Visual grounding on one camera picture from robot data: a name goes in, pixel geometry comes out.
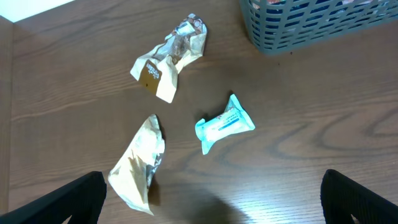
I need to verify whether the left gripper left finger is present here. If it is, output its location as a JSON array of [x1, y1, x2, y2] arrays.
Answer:
[[1, 171, 107, 223]]

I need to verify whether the grey plastic mesh basket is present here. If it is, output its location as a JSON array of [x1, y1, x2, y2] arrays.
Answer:
[[239, 0, 397, 55]]

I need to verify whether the teal wrapped snack pack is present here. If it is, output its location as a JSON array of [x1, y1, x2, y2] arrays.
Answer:
[[195, 94, 256, 155]]

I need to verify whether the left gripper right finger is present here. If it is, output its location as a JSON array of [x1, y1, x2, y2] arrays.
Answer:
[[320, 169, 397, 223]]

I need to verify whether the crumpled beige paper bag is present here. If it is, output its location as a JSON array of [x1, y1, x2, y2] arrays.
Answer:
[[108, 114, 165, 215]]

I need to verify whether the beige snack bag with window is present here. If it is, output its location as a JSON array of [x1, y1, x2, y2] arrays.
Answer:
[[130, 14, 207, 103]]

